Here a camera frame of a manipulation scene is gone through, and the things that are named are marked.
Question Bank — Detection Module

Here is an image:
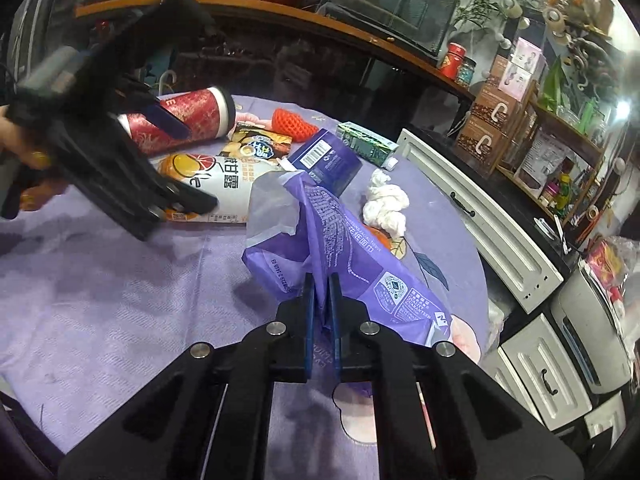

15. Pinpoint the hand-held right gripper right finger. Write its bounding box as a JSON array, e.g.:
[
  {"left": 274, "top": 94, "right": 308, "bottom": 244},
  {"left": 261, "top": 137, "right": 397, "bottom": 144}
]
[{"left": 327, "top": 272, "right": 586, "bottom": 480}]

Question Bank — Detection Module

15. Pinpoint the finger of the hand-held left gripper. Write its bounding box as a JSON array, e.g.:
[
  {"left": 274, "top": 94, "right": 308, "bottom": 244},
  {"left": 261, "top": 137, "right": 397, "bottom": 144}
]
[
  {"left": 112, "top": 87, "right": 192, "bottom": 140},
  {"left": 145, "top": 170, "right": 220, "bottom": 213}
]

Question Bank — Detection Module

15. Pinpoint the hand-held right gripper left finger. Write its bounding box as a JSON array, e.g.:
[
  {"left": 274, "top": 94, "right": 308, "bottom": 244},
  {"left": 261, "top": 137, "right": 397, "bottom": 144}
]
[{"left": 57, "top": 272, "right": 317, "bottom": 480}]

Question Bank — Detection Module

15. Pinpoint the white orange drink bottle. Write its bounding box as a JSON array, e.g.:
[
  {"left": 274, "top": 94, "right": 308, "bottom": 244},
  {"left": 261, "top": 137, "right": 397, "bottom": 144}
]
[{"left": 150, "top": 152, "right": 262, "bottom": 226}]

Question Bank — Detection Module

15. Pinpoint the red paper cup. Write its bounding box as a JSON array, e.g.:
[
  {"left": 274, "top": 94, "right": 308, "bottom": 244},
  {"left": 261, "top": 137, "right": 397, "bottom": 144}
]
[{"left": 117, "top": 86, "right": 237, "bottom": 156}]

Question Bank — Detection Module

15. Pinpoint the yellow snack packet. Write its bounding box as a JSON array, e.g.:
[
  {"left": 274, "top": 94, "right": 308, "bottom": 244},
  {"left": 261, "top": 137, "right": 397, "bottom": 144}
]
[{"left": 227, "top": 122, "right": 294, "bottom": 171}]

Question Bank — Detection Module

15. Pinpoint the purple tissue packet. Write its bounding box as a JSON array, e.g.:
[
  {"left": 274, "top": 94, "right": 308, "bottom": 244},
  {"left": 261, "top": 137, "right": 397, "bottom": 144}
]
[{"left": 241, "top": 170, "right": 453, "bottom": 401}]

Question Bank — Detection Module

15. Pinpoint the white tissue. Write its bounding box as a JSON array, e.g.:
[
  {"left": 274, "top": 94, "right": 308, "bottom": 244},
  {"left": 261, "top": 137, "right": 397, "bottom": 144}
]
[{"left": 361, "top": 167, "right": 411, "bottom": 238}]

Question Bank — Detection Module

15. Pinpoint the person's left hand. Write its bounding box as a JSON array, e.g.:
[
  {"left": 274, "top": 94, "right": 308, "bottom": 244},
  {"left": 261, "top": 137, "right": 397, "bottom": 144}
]
[{"left": 0, "top": 105, "right": 53, "bottom": 171}]

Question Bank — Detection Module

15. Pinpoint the purple printed tablecloth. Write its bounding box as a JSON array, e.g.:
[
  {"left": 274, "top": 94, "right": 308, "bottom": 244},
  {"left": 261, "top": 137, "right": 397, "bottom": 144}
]
[{"left": 0, "top": 92, "right": 491, "bottom": 456}]

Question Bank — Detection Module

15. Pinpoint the red foam fruit net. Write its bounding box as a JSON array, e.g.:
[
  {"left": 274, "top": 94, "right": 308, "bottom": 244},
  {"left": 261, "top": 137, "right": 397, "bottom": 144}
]
[{"left": 271, "top": 107, "right": 321, "bottom": 142}]

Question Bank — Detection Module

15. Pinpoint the purple box with barcode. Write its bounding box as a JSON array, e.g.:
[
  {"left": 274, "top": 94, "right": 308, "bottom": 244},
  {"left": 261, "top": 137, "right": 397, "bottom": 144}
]
[{"left": 287, "top": 128, "right": 363, "bottom": 198}]

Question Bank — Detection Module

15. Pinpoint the wooden sideboard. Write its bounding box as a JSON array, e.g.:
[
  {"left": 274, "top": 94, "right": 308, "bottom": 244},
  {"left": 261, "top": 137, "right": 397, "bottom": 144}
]
[{"left": 75, "top": 0, "right": 476, "bottom": 111}]

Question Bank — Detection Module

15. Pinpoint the long white desk drawer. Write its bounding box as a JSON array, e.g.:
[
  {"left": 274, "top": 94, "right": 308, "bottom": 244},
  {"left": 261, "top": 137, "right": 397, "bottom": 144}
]
[{"left": 397, "top": 128, "right": 566, "bottom": 313}]

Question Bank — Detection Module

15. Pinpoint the green drink carton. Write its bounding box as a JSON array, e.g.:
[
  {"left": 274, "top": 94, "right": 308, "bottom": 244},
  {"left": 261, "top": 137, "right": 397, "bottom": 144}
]
[{"left": 336, "top": 121, "right": 401, "bottom": 169}]

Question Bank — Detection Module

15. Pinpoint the white cabinet drawer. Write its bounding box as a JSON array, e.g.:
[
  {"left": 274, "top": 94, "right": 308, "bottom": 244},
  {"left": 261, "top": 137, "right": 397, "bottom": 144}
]
[
  {"left": 500, "top": 312, "right": 593, "bottom": 431},
  {"left": 582, "top": 392, "right": 630, "bottom": 451}
]

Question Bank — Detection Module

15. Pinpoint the brown coffee box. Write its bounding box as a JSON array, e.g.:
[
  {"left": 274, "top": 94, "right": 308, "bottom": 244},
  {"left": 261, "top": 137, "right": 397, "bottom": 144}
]
[
  {"left": 456, "top": 115, "right": 507, "bottom": 174},
  {"left": 470, "top": 80, "right": 525, "bottom": 127}
]

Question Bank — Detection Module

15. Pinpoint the white printer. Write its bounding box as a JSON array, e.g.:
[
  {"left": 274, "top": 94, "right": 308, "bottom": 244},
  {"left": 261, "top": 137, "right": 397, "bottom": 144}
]
[{"left": 550, "top": 255, "right": 640, "bottom": 396}]

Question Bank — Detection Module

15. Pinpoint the red plastic packet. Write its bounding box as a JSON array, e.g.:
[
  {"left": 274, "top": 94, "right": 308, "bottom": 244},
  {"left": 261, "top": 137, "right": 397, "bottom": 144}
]
[{"left": 584, "top": 239, "right": 632, "bottom": 302}]

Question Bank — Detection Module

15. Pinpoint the glass jar with teal contents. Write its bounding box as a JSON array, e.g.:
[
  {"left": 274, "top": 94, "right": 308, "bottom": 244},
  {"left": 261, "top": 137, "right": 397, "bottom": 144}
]
[{"left": 456, "top": 56, "right": 477, "bottom": 86}]

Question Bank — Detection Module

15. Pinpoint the red tin can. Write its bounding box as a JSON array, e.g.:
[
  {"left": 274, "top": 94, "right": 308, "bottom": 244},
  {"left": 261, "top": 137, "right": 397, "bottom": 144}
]
[{"left": 437, "top": 42, "right": 466, "bottom": 80}]

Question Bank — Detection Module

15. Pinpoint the pink white box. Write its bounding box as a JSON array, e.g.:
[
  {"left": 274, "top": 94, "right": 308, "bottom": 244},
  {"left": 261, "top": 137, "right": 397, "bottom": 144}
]
[
  {"left": 500, "top": 60, "right": 534, "bottom": 99},
  {"left": 510, "top": 37, "right": 545, "bottom": 70}
]

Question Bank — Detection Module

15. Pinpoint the wooden storage rack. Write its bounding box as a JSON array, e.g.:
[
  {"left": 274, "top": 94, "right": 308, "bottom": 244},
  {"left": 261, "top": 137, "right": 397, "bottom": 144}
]
[{"left": 500, "top": 90, "right": 607, "bottom": 223}]

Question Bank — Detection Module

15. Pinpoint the green foil packet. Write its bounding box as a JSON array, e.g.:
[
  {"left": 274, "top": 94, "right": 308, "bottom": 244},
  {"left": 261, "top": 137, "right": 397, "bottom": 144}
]
[{"left": 542, "top": 57, "right": 572, "bottom": 112}]

